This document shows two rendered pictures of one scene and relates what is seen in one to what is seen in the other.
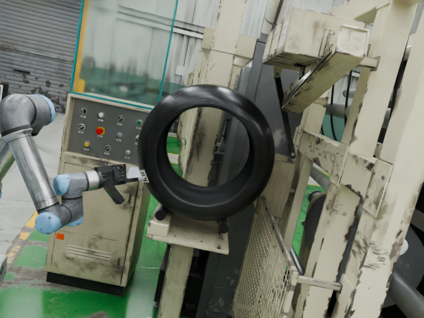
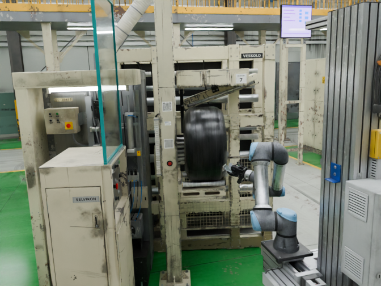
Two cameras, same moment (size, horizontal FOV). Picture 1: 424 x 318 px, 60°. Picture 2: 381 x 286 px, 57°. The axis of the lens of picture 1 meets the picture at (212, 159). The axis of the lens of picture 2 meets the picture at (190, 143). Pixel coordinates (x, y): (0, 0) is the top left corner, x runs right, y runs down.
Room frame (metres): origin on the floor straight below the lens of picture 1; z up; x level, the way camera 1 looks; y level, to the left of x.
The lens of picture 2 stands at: (1.78, 2.81, 1.74)
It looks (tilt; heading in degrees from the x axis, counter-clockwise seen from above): 11 degrees down; 270
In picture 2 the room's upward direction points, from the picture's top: 2 degrees counter-clockwise
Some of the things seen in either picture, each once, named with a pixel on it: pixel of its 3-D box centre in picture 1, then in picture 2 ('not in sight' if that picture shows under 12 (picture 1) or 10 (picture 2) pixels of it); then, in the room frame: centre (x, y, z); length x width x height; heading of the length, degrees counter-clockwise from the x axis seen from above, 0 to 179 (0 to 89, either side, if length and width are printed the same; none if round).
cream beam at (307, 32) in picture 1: (303, 47); (211, 78); (1.57, -0.27, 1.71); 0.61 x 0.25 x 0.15; 1
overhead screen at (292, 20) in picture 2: not in sight; (295, 21); (-0.15, -3.57, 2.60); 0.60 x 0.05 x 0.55; 15
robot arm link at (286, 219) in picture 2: not in sight; (285, 221); (1.23, 0.88, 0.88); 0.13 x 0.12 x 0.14; 174
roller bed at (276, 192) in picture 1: (272, 183); (174, 151); (1.91, -0.34, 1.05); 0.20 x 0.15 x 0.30; 1
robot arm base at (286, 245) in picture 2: not in sight; (286, 239); (1.22, 0.89, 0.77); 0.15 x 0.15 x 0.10
